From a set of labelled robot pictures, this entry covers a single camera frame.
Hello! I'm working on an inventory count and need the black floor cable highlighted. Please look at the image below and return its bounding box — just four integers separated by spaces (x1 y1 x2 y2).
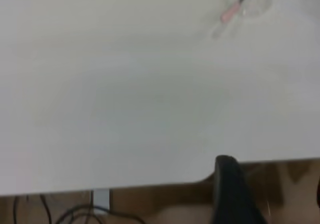
54 203 145 224
39 194 54 224

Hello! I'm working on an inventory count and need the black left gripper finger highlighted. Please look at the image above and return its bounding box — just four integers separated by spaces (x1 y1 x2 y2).
211 154 274 224

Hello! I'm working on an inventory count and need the grey metal table bracket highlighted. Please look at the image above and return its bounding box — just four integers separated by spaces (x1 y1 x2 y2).
90 188 113 215

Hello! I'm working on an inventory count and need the pink-handled metal spoon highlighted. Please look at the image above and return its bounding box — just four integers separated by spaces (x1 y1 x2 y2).
220 0 265 24

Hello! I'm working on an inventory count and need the clear round glass lid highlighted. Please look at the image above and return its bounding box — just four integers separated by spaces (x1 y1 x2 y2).
221 0 273 20

